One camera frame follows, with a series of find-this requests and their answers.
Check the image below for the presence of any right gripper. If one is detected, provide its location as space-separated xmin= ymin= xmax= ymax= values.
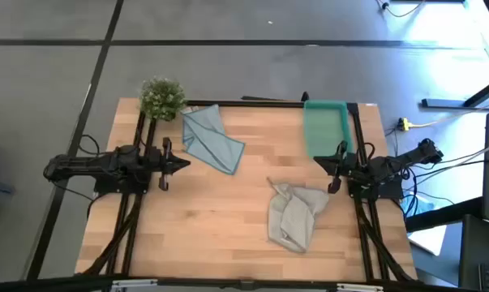
xmin=313 ymin=140 xmax=358 ymax=195

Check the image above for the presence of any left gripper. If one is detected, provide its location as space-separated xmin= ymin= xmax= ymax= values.
xmin=148 ymin=136 xmax=191 ymax=191

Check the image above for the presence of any blue microfiber towel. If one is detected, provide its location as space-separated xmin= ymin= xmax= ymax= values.
xmin=182 ymin=104 xmax=246 ymax=176

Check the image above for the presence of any grey microfiber towel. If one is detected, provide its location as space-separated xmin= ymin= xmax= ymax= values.
xmin=267 ymin=177 xmax=330 ymax=255

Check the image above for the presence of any green plastic basket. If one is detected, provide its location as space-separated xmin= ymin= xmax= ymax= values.
xmin=303 ymin=100 xmax=354 ymax=159

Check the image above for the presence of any green potted plant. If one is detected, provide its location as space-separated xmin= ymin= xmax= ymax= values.
xmin=139 ymin=76 xmax=187 ymax=122

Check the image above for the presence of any light blue sheet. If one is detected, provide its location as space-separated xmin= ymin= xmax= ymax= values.
xmin=405 ymin=194 xmax=435 ymax=216

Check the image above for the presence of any black floor bar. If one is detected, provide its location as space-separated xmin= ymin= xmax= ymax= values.
xmin=405 ymin=197 xmax=484 ymax=233

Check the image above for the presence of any white sheet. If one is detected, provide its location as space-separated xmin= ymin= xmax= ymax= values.
xmin=408 ymin=224 xmax=448 ymax=256

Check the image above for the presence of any black desk leg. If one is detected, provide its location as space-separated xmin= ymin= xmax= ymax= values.
xmin=421 ymin=75 xmax=489 ymax=110

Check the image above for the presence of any black crossbar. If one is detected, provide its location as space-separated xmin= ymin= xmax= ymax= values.
xmin=0 ymin=275 xmax=489 ymax=292

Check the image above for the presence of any black cable bundle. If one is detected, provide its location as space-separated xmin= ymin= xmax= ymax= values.
xmin=384 ymin=125 xmax=422 ymax=218

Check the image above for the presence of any beige cable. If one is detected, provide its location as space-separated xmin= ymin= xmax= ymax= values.
xmin=408 ymin=98 xmax=489 ymax=129

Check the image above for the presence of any silver bracket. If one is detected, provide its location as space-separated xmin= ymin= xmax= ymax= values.
xmin=111 ymin=278 xmax=159 ymax=290
xmin=336 ymin=283 xmax=384 ymax=292

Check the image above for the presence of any black cable with plug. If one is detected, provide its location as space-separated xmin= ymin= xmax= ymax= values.
xmin=375 ymin=0 xmax=426 ymax=18

